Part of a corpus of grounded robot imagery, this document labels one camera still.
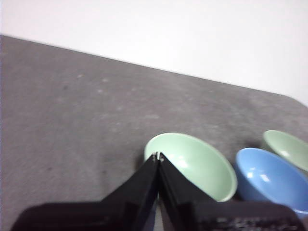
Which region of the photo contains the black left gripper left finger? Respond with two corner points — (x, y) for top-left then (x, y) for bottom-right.
(11, 152), (160, 231)

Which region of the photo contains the pale green bowl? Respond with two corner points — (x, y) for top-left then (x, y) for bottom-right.
(262, 129), (308, 173)
(143, 131), (238, 203)

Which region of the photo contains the blue ribbed bowl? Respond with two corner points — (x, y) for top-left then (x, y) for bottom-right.
(235, 147), (308, 221)

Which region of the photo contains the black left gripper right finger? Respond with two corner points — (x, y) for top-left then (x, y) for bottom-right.
(158, 152), (302, 231)

